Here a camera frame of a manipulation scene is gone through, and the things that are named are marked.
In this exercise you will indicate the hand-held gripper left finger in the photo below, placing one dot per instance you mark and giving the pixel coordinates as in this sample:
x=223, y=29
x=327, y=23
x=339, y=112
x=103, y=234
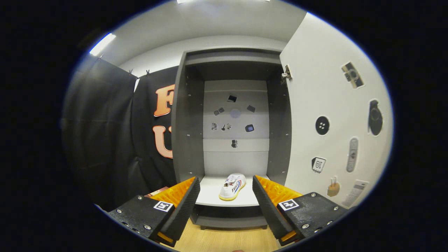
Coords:
x=183, y=210

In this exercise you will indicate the dark grey shoe cabinet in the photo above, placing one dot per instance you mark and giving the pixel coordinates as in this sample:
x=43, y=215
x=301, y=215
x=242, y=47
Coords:
x=187, y=122

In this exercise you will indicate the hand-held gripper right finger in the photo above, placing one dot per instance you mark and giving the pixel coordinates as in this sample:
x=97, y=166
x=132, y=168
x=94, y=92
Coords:
x=269, y=210

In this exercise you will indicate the narrow ceiling light panel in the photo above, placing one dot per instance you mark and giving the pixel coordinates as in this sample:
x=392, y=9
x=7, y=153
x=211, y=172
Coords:
x=102, y=44

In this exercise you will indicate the white canvas shoe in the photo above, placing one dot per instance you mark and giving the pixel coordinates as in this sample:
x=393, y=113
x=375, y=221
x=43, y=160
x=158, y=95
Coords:
x=232, y=187

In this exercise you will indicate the brown book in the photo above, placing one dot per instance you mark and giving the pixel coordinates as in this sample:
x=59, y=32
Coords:
x=159, y=191

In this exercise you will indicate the beige shoe cabinet door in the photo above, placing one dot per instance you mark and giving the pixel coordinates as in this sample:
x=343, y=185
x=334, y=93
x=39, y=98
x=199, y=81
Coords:
x=315, y=87

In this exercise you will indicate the row of black cloth clips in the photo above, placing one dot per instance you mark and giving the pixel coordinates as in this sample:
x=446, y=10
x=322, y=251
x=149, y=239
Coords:
x=147, y=72

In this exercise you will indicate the black backdrop cloth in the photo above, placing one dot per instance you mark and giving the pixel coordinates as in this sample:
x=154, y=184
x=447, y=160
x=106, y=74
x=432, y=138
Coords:
x=105, y=140

